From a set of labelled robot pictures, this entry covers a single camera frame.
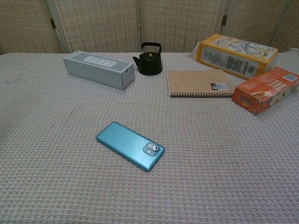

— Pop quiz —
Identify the black smartphone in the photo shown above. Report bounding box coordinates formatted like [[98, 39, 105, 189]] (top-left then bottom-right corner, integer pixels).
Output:
[[95, 121, 166, 173]]

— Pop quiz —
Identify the brown spiral notebook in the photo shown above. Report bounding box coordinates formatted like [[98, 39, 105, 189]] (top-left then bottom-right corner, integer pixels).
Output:
[[166, 69, 234, 98]]

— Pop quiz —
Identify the long grey cardboard box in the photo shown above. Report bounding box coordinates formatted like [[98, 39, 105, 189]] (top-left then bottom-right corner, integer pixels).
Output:
[[63, 51, 135, 91]]

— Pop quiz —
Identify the beige woven tablecloth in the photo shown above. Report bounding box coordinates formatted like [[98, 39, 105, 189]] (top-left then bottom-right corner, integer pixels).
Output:
[[0, 48, 299, 224]]

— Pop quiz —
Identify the woven folding screen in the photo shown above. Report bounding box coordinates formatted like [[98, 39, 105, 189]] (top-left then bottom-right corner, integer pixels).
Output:
[[0, 0, 299, 56]]

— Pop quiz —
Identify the yellow cartoon dog box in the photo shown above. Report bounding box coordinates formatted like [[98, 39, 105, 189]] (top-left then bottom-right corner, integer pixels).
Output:
[[195, 33, 279, 80]]

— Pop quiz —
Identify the orange snack box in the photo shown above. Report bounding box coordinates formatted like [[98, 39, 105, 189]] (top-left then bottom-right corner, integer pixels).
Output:
[[231, 66, 299, 115]]

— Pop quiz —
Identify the black teapot with handle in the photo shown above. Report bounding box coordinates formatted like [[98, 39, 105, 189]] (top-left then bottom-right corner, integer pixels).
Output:
[[132, 42, 163, 76]]

